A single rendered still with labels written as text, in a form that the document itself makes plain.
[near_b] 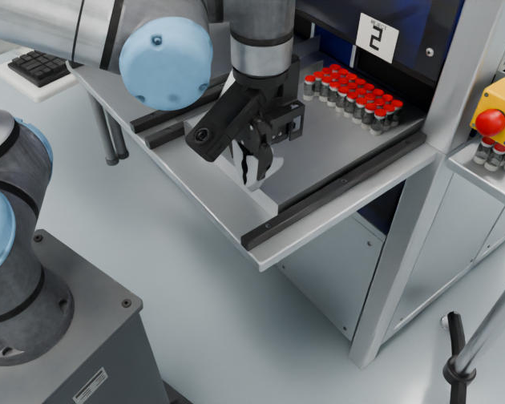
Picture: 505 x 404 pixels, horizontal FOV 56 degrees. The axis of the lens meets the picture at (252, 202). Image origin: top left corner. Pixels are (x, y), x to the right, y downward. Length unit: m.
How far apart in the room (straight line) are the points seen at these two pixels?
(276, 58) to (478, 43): 0.34
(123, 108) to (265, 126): 0.41
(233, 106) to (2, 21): 0.29
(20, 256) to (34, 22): 0.33
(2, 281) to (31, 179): 0.15
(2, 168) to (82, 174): 1.52
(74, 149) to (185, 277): 0.92
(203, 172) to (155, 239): 1.09
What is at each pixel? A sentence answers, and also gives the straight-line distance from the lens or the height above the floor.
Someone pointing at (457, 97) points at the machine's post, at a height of 0.99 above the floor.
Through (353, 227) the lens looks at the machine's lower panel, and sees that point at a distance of 1.17.
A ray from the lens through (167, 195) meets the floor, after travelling 2.02.
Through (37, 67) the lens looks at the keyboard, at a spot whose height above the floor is 0.83.
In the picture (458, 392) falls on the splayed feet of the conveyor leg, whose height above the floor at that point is 0.13.
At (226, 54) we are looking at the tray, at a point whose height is 0.88.
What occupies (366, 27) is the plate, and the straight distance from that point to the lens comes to 0.91.
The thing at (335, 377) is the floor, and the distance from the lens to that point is 1.57.
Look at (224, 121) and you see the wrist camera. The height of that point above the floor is 1.06.
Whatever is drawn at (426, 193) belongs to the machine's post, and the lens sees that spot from 0.96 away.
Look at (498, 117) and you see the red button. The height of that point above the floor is 1.01.
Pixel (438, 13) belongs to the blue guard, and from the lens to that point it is 0.82.
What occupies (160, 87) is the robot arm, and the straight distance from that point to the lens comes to 0.41.
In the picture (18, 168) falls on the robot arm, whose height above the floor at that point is 0.99.
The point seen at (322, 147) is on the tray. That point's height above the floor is 0.88.
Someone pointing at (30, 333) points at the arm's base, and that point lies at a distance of 0.73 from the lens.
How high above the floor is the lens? 1.42
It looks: 47 degrees down
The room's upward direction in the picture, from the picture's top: straight up
